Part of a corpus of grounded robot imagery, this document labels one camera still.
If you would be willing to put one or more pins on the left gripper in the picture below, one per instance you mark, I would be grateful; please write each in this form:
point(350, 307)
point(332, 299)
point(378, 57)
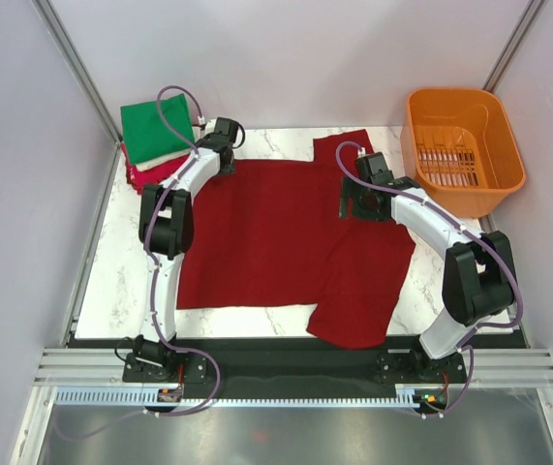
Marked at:
point(230, 170)

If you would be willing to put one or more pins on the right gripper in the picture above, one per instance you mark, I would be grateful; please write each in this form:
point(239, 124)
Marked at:
point(352, 189)

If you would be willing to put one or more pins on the dark red t shirt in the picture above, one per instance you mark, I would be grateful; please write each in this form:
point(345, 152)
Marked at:
point(271, 235)

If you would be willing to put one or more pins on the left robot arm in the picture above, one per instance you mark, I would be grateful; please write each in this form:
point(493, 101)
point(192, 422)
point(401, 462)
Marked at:
point(167, 229)

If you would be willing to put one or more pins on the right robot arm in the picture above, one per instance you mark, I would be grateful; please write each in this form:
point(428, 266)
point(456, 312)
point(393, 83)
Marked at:
point(479, 279)

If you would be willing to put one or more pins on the green folded t shirt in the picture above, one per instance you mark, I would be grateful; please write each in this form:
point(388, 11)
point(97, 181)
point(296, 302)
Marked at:
point(141, 117)

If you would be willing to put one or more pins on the white folded t shirt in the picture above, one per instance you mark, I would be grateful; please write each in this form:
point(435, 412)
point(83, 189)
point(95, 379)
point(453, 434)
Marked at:
point(149, 149)

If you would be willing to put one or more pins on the pink red folded t shirt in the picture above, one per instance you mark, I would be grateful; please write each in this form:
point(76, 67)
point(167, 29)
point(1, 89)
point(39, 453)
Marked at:
point(138, 179)

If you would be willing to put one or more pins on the orange plastic basket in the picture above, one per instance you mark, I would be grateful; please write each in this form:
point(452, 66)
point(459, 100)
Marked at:
point(457, 144)

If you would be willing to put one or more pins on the right aluminium frame post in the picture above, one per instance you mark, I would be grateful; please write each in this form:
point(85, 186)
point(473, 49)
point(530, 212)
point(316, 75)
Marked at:
point(516, 39)

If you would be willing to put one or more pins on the aluminium frame post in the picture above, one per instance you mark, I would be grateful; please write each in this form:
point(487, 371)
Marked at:
point(516, 39)
point(61, 37)

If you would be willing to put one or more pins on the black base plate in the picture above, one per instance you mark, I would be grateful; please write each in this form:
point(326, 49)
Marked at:
point(295, 365)

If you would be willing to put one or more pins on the left aluminium frame post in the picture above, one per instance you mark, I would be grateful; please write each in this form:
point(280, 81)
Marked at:
point(61, 37)

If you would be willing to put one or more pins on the white slotted cable duct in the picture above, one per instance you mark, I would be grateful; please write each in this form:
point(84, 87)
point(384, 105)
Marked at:
point(155, 396)

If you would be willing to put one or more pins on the aluminium rail profile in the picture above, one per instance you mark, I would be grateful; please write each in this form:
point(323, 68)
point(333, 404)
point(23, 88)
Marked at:
point(489, 368)

